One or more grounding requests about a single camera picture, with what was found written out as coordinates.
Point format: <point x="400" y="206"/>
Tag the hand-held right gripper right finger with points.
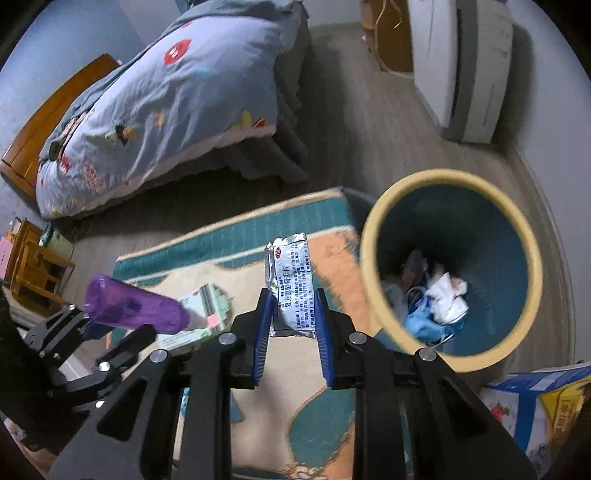
<point x="323" y="341"/>

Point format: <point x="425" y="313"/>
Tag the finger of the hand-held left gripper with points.
<point x="124" y="346"/>
<point x="55" y="330"/>

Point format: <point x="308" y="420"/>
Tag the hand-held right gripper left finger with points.
<point x="262" y="337"/>

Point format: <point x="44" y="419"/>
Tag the purple bottle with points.
<point x="134" y="309"/>

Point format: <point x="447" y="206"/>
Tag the silver foil sachet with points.
<point x="291" y="281"/>

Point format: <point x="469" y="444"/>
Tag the medicine box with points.
<point x="207" y="300"/>

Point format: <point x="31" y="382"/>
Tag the blue face mask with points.
<point x="427" y="325"/>

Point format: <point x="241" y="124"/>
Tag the white tissue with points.
<point x="445" y="295"/>

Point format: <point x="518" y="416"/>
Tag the blue bin with yellow rim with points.
<point x="485" y="240"/>

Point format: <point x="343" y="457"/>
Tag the wooden stool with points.
<point x="37" y="272"/>

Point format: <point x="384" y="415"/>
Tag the teal and beige rug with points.
<point x="295" y="406"/>

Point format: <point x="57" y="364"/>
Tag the wooden headboard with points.
<point x="41" y="138"/>

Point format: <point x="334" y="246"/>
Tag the printed cardboard box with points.
<point x="531" y="401"/>

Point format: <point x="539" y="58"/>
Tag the grey bed skirt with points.
<point x="291" y="115"/>

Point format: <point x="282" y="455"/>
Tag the bed with cartoon blanket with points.
<point x="175" y="101"/>

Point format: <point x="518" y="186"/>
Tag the white air purifier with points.
<point x="457" y="64"/>

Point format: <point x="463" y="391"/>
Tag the wooden cabinet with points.
<point x="395" y="41"/>

